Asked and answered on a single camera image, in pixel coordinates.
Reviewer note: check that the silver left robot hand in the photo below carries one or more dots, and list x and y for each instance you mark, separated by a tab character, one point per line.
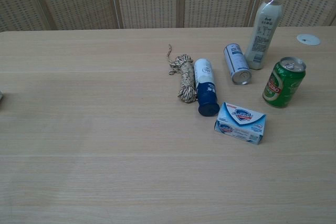
0	97

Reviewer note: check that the blue and white spray can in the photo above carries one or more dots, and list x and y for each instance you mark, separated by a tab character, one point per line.
206	87

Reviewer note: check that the slim silver drink can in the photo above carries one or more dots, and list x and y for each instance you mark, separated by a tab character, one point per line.
237	64

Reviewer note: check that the blue white soap box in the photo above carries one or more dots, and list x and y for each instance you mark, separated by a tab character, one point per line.
240	123

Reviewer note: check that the milky drink plastic bottle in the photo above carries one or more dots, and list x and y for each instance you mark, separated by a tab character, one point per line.
263	35

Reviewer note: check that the green beer can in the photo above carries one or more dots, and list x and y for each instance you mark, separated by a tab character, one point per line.
284	85

